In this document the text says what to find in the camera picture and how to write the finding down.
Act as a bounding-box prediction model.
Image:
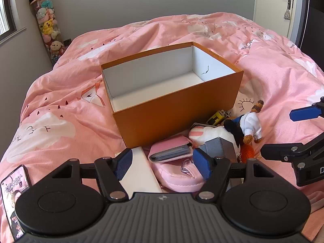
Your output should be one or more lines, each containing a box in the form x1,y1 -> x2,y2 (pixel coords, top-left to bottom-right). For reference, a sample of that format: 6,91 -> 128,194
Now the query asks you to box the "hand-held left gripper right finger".
193,147 -> 275,200

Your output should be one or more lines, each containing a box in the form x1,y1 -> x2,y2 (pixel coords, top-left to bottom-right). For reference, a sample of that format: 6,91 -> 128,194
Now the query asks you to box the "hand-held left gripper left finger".
51,148 -> 133,200

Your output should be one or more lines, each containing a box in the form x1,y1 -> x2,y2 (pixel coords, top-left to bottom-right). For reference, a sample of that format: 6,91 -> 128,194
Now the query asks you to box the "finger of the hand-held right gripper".
261,138 -> 324,163
289,96 -> 324,121

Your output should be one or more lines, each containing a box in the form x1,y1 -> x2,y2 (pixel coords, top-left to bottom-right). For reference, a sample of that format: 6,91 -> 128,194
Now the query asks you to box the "dark grey textured box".
199,137 -> 238,167

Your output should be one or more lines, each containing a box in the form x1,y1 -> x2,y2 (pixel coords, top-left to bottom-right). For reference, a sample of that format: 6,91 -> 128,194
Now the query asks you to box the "orange cardboard box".
101,41 -> 244,149

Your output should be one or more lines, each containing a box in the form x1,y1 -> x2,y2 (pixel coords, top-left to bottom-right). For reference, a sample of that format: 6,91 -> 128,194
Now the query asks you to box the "white rectangular box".
114,145 -> 162,200

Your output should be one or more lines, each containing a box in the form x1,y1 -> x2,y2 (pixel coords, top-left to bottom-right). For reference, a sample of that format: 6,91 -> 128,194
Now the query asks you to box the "pink plush pouch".
151,157 -> 205,192

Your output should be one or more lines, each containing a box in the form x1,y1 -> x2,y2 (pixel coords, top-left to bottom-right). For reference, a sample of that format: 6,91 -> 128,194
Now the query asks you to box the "orange crochet toy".
238,143 -> 261,164

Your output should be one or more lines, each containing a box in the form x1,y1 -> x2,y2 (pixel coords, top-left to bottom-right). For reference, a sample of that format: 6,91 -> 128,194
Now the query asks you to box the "white and pink plush toy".
189,125 -> 241,155

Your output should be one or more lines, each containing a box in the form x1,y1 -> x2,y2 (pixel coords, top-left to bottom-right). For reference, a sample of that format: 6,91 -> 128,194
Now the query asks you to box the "pink card wallet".
147,135 -> 194,164

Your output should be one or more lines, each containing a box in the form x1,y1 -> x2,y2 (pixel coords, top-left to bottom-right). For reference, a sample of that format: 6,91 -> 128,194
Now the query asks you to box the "doll in white shirt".
223,100 -> 265,145

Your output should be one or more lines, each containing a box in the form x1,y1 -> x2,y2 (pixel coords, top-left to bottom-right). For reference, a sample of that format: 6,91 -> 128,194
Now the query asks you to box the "dark cabinet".
297,0 -> 324,74

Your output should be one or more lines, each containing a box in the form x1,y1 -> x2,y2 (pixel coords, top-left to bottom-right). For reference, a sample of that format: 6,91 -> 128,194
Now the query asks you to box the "pink printed blanket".
0,12 -> 324,243

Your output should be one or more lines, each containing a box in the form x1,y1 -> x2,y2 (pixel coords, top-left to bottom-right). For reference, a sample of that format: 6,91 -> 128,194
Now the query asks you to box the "smartphone with lit screen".
0,164 -> 33,241

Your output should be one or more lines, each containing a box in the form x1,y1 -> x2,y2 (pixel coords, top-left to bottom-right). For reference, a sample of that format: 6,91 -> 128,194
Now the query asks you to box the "white door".
253,0 -> 299,43

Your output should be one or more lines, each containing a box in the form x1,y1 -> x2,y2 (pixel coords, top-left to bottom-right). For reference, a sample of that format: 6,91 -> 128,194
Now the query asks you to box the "clear tube of plush toys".
29,0 -> 65,65

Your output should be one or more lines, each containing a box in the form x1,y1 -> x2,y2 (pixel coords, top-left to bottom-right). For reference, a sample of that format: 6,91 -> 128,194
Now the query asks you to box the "window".
0,0 -> 27,43

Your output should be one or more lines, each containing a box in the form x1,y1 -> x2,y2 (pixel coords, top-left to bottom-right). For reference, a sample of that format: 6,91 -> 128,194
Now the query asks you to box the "yellow and black keychain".
206,110 -> 232,127

